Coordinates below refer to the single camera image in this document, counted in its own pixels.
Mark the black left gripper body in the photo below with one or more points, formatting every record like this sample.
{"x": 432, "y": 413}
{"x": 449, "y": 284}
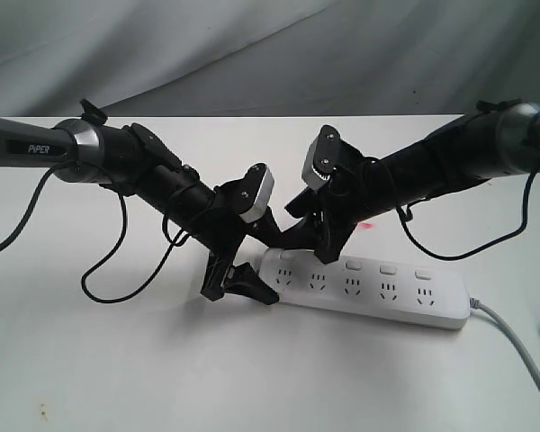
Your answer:
{"x": 221, "y": 230}

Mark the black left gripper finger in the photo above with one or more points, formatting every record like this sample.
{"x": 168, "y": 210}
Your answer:
{"x": 267, "y": 231}
{"x": 242, "y": 280}

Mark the grey wrinkled backdrop cloth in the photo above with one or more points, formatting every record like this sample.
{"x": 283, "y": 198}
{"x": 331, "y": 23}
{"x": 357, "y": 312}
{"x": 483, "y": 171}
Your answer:
{"x": 266, "y": 58}

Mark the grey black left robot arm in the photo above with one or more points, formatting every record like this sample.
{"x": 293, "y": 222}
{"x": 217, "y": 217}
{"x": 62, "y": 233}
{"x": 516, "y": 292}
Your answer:
{"x": 132, "y": 160}

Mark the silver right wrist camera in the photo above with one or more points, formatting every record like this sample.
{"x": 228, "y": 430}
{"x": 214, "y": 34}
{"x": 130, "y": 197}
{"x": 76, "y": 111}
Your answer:
{"x": 322, "y": 157}

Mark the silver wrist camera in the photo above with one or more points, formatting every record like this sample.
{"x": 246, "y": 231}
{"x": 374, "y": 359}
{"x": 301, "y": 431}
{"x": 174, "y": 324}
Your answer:
{"x": 254, "y": 192}
{"x": 322, "y": 157}

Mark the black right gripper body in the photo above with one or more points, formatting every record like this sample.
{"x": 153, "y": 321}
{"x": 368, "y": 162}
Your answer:
{"x": 342, "y": 200}

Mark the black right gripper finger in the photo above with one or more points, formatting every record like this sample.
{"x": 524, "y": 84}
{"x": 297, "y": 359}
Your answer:
{"x": 307, "y": 233}
{"x": 305, "y": 204}

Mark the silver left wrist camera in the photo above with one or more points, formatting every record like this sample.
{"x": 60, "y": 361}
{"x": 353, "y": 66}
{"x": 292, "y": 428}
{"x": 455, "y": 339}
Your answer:
{"x": 254, "y": 192}

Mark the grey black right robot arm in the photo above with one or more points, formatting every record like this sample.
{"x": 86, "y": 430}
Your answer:
{"x": 497, "y": 140}

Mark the white five-outlet power strip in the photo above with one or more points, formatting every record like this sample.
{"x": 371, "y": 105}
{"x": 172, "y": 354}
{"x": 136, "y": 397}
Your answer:
{"x": 429, "y": 297}

